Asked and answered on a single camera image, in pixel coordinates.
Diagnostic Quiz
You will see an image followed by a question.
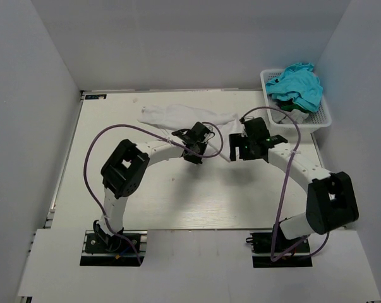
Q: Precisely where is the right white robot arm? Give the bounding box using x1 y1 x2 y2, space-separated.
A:
229 117 359 252

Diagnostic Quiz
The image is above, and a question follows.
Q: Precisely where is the white garment in basket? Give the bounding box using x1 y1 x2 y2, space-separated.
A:
270 101 310 124

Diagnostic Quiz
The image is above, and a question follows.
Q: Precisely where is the green garment in basket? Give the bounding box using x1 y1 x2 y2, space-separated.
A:
279 100 308 113

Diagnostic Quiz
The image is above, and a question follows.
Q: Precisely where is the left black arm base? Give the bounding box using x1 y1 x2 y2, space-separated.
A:
80 230 147 267

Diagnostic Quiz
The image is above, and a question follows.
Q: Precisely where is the dark sticker on table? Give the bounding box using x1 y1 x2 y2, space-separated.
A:
84 94 107 100

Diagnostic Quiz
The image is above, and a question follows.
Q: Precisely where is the white plastic basket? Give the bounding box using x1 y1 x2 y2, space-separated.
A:
260 69 332 133

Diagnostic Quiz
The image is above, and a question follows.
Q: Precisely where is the white t shirt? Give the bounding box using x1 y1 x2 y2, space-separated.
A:
138 105 242 162

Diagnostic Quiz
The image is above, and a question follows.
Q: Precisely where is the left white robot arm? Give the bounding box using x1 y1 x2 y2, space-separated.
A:
94 122 215 252

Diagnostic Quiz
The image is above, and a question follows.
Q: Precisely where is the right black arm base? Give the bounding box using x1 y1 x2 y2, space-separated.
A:
245 232 314 269

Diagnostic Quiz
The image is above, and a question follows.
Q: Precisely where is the turquoise t shirt in basket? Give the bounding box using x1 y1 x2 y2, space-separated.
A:
265 62 323 112

